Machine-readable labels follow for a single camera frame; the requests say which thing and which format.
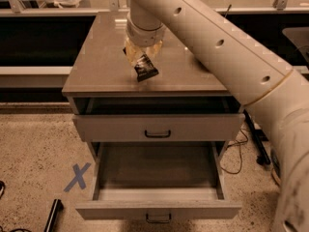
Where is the grey upper drawer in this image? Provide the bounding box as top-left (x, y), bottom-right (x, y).
top-left (72, 114), bottom-right (244, 142)

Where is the black bar on floor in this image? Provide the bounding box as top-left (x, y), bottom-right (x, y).
top-left (44, 199), bottom-right (64, 232)

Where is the grey drawer cabinet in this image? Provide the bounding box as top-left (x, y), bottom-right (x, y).
top-left (62, 10), bottom-right (259, 157)

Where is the black stand leg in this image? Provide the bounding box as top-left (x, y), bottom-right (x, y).
top-left (243, 110), bottom-right (271, 165)

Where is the yellow floor cable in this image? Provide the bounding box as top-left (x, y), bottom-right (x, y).
top-left (220, 128), bottom-right (250, 176)

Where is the grey open middle drawer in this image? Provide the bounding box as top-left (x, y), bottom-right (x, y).
top-left (76, 142), bottom-right (241, 223)

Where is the blue tape cross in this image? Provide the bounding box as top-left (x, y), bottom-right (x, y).
top-left (64, 162), bottom-right (91, 192)

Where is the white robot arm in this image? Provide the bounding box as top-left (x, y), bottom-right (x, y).
top-left (133, 0), bottom-right (309, 232)

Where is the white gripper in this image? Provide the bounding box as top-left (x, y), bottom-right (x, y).
top-left (125, 14), bottom-right (166, 67)

